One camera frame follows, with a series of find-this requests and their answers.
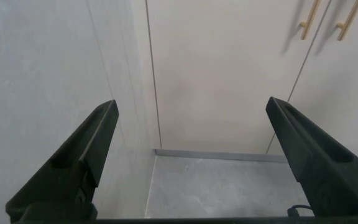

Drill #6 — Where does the beige kitchen cabinet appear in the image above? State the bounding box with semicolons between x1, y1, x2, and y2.
130;0;358;169

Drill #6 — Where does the beige cabinet door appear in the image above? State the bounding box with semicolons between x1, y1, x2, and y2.
146;0;333;154
265;0;358;161

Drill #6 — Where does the black cable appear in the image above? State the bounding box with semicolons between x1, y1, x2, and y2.
287;204;314;218

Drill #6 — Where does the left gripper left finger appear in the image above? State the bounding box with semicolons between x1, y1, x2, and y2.
5;99;120;223

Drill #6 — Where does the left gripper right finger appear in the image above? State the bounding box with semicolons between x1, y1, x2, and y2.
265;96;358;218

